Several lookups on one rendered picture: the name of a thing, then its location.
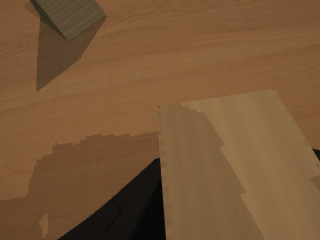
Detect brown wooden triangular block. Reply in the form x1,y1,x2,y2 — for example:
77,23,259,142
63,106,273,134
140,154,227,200
31,0,107,43

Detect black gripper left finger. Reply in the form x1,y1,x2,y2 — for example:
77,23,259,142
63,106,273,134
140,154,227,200
59,157,165,240

